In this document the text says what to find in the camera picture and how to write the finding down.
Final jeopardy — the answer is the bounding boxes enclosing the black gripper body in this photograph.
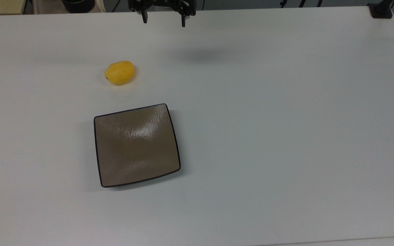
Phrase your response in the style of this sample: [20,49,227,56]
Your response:
[139,0,180,9]

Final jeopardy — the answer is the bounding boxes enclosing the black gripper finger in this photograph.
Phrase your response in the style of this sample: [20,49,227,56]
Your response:
[175,0,197,27]
[129,0,150,24]

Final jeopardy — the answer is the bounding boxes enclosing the yellow lemon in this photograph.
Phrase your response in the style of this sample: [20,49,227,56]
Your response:
[105,60,136,86]

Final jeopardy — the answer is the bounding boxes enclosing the square brown ceramic plate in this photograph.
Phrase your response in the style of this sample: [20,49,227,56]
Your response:
[93,103,181,188]

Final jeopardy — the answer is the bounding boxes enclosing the black round bin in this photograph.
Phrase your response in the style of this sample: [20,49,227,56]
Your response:
[61,0,96,14]

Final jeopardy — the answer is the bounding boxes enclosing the black stand legs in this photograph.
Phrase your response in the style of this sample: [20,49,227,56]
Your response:
[279,0,325,8]

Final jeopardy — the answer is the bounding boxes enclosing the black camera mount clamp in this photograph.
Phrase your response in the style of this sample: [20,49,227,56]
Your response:
[367,0,394,19]

